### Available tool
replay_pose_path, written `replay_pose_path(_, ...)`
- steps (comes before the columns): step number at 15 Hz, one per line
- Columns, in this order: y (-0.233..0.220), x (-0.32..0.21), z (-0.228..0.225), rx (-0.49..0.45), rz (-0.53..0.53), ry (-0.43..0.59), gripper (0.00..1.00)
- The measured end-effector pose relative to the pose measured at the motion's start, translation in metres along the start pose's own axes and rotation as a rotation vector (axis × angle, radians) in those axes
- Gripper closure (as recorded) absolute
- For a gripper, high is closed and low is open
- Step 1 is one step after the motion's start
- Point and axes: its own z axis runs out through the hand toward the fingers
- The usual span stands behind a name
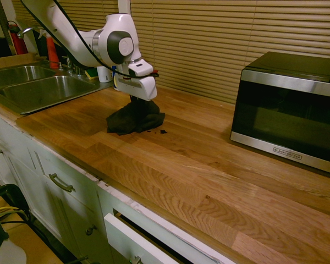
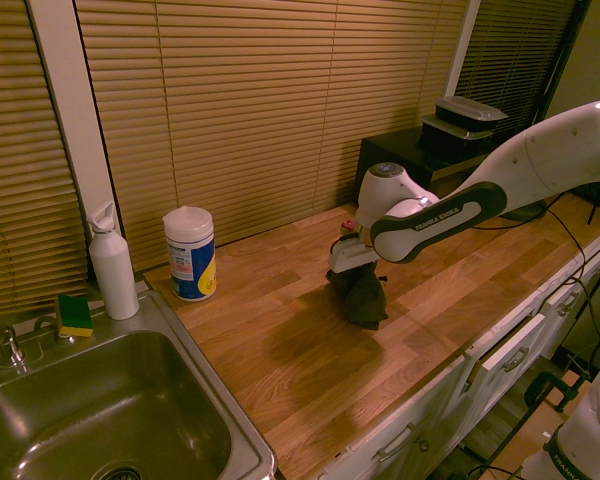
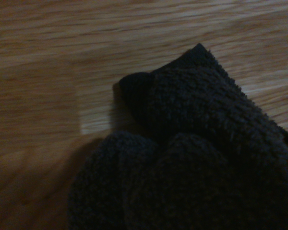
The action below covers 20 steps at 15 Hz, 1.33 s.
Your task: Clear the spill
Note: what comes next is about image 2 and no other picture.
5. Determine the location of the wide beige window blind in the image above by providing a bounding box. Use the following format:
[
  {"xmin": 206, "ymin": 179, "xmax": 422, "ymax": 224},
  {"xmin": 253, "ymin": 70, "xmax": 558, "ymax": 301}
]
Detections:
[{"xmin": 73, "ymin": 0, "xmax": 470, "ymax": 272}]

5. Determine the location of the metal faucet handle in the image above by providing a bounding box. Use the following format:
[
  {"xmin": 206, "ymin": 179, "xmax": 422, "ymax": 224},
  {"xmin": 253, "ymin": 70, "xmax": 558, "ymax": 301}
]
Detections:
[{"xmin": 0, "ymin": 323, "xmax": 29, "ymax": 372}]

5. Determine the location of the green yellow sponge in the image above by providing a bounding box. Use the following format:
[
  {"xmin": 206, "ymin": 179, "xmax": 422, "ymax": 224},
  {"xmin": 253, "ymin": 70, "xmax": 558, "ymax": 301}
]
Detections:
[{"xmin": 55, "ymin": 293, "xmax": 95, "ymax": 340}]

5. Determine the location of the black lidded food container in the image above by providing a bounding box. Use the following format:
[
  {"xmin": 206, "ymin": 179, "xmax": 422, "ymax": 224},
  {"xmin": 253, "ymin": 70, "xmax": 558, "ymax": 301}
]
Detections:
[
  {"xmin": 433, "ymin": 95, "xmax": 510, "ymax": 134},
  {"xmin": 419, "ymin": 113, "xmax": 496, "ymax": 150}
]

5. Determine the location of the dark shaded window blind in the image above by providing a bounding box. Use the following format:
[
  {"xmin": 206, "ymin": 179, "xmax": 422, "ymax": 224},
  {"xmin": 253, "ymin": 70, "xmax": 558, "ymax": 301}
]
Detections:
[{"xmin": 454, "ymin": 0, "xmax": 580, "ymax": 141}]

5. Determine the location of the white kitchen cabinet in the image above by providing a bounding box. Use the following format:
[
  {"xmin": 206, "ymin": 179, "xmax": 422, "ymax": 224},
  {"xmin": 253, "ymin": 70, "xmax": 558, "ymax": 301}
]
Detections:
[{"xmin": 323, "ymin": 219, "xmax": 600, "ymax": 480}]

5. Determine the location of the dark green cloth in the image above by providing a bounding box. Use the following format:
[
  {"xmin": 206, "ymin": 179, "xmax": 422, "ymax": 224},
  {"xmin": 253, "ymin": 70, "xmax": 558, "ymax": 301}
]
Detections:
[{"xmin": 325, "ymin": 262, "xmax": 389, "ymax": 332}]

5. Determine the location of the disinfecting wipes canister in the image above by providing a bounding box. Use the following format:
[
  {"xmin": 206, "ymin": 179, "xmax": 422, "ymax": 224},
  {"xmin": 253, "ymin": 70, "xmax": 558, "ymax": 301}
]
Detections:
[{"xmin": 162, "ymin": 205, "xmax": 218, "ymax": 303}]

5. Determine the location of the white window frame post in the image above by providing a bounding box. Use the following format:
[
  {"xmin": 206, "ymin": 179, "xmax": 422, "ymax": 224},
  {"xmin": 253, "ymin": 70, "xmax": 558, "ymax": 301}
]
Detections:
[{"xmin": 24, "ymin": 0, "xmax": 127, "ymax": 241}]

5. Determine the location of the stainless steel sink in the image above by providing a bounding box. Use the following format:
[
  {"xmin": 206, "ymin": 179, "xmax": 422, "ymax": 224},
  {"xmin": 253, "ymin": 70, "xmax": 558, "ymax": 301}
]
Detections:
[{"xmin": 0, "ymin": 288, "xmax": 279, "ymax": 480}]

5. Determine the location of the narrow beige window blind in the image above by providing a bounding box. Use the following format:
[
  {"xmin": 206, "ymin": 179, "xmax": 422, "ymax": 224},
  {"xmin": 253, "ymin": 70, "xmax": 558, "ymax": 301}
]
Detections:
[{"xmin": 0, "ymin": 0, "xmax": 90, "ymax": 317}]

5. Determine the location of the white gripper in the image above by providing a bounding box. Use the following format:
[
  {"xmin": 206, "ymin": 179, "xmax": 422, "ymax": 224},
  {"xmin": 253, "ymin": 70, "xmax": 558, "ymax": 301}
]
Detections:
[{"xmin": 327, "ymin": 235, "xmax": 382, "ymax": 274}]

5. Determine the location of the black microwave box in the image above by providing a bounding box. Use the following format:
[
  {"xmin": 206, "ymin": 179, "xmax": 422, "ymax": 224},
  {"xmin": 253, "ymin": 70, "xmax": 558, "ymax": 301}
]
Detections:
[{"xmin": 357, "ymin": 126, "xmax": 499, "ymax": 222}]

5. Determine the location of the black clamp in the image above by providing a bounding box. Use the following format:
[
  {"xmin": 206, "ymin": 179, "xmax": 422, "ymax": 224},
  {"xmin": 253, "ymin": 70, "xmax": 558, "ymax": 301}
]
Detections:
[{"xmin": 523, "ymin": 368, "xmax": 583, "ymax": 414}]

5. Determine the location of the white water bottle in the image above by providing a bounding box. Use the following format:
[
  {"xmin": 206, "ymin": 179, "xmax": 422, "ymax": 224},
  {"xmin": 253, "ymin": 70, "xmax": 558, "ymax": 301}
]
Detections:
[{"xmin": 85, "ymin": 200, "xmax": 141, "ymax": 322}]

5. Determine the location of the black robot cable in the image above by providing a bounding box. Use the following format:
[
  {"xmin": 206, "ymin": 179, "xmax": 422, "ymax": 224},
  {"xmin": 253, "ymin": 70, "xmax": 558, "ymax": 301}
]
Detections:
[{"xmin": 544, "ymin": 202, "xmax": 600, "ymax": 374}]

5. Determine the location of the black camera stand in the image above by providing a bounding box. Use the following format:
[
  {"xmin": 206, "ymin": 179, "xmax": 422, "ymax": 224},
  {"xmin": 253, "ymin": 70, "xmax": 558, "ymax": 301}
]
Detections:
[{"xmin": 499, "ymin": 0, "xmax": 600, "ymax": 227}]

